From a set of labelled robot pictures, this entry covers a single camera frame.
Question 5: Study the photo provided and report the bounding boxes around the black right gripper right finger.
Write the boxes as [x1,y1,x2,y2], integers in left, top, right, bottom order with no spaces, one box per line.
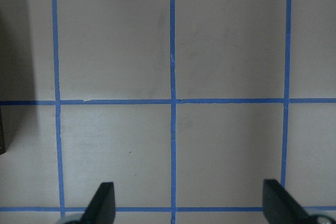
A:
[262,178,336,224]

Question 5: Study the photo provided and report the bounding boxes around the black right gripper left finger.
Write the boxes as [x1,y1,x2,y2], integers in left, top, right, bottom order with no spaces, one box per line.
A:
[59,182,116,224]

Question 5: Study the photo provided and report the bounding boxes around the dark wooden drawer cabinet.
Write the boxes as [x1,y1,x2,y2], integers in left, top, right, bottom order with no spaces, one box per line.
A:
[1,20,6,155]

